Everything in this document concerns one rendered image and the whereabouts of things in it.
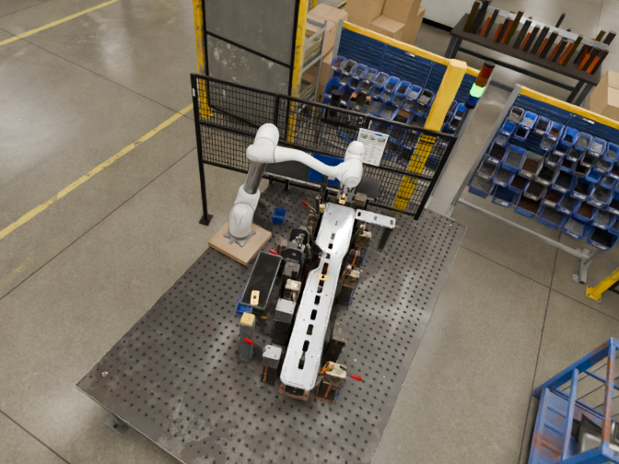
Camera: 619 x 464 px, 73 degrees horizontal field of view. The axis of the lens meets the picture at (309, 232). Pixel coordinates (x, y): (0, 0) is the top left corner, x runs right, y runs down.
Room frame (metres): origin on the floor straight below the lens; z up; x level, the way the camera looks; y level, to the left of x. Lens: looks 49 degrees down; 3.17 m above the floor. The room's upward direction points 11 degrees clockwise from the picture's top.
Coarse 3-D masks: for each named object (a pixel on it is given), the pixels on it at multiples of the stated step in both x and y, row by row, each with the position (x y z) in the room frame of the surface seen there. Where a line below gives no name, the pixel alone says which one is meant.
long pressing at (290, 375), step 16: (336, 208) 2.15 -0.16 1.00; (352, 208) 2.18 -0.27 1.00; (352, 224) 2.03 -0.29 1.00; (320, 240) 1.82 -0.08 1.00; (336, 240) 1.85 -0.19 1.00; (336, 256) 1.71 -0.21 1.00; (320, 272) 1.56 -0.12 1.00; (336, 272) 1.59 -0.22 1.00; (304, 288) 1.42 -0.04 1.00; (304, 304) 1.31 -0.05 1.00; (320, 304) 1.33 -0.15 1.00; (304, 320) 1.20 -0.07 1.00; (320, 320) 1.22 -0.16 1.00; (304, 336) 1.11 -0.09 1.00; (320, 336) 1.12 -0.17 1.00; (288, 352) 0.99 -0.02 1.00; (320, 352) 1.03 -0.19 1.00; (288, 368) 0.90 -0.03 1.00; (304, 368) 0.92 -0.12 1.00; (288, 384) 0.82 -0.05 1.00; (304, 384) 0.84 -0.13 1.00
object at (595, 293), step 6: (618, 270) 2.66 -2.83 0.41; (612, 276) 2.65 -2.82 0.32; (618, 276) 2.63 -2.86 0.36; (606, 282) 2.64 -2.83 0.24; (612, 282) 2.63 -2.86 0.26; (618, 282) 2.63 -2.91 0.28; (588, 288) 2.72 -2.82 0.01; (594, 288) 2.68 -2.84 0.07; (600, 288) 2.64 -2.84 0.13; (606, 288) 2.63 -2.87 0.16; (612, 288) 2.63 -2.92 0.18; (618, 288) 2.63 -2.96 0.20; (588, 294) 2.64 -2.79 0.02; (594, 294) 2.64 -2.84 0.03; (600, 294) 2.63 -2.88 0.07; (618, 294) 2.60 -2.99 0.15; (600, 300) 2.59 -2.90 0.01
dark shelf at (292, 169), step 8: (272, 168) 2.40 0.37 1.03; (280, 168) 2.42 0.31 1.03; (288, 168) 2.43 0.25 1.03; (296, 168) 2.45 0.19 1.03; (304, 168) 2.47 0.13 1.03; (280, 176) 2.35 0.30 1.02; (288, 176) 2.35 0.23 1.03; (296, 176) 2.37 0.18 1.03; (304, 176) 2.39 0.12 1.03; (312, 184) 2.33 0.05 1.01; (320, 184) 2.33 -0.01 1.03; (328, 184) 2.35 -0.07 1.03; (360, 184) 2.42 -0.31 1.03; (368, 184) 2.44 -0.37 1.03; (376, 184) 2.45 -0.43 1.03; (360, 192) 2.33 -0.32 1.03; (368, 192) 2.35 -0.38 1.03; (376, 192) 2.36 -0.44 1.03; (376, 200) 2.30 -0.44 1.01
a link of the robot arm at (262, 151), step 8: (256, 144) 2.01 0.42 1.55; (264, 144) 2.00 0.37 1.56; (272, 144) 2.04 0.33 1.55; (248, 152) 1.96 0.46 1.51; (256, 152) 1.95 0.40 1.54; (264, 152) 1.95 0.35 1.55; (272, 152) 1.95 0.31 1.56; (256, 160) 1.93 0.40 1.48; (264, 160) 1.93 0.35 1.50; (272, 160) 1.93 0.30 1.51
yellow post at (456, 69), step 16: (464, 64) 2.58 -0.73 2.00; (448, 80) 2.54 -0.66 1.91; (448, 96) 2.53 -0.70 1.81; (432, 112) 2.54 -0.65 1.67; (432, 128) 2.53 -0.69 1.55; (416, 144) 2.62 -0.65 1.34; (432, 144) 2.53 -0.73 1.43; (416, 160) 2.54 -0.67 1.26; (400, 192) 2.54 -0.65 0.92; (400, 208) 2.53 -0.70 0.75
